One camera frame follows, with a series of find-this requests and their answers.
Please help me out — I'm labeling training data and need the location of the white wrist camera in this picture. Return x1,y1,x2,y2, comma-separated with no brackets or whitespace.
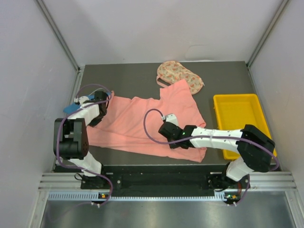
74,96,90,106
161,114,179,126

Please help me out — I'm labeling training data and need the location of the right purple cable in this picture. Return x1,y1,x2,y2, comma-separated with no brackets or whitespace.
143,108,280,207

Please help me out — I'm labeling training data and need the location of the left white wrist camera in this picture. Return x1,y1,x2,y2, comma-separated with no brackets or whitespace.
74,96,90,106

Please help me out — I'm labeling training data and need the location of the blue cloth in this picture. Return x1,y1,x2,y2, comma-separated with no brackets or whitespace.
62,92,114,114

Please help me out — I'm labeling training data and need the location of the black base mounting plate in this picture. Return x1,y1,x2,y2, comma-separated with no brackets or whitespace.
80,163,251,198

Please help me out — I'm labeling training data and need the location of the floral patterned cloth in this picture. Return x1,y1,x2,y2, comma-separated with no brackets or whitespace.
156,60,205,95

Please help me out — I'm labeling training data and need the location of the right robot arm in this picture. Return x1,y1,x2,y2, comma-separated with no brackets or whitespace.
158,121,275,189

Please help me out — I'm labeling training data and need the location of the yellow plastic tray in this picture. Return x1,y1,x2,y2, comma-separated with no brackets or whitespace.
212,93,277,160

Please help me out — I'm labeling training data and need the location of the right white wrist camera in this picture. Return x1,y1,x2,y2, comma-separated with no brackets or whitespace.
161,114,179,126

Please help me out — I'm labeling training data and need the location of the purple cable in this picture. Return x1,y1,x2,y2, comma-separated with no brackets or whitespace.
46,83,114,221
143,108,280,207

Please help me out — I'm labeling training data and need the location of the pink t shirt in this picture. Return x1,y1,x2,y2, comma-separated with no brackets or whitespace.
87,80,207,162

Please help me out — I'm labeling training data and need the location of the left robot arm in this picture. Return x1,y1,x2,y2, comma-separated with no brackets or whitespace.
53,90,112,188

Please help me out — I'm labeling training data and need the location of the slotted cable duct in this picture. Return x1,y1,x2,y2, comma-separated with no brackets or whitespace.
48,191,237,202

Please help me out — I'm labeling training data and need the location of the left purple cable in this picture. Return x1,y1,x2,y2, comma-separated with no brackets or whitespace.
46,83,114,221

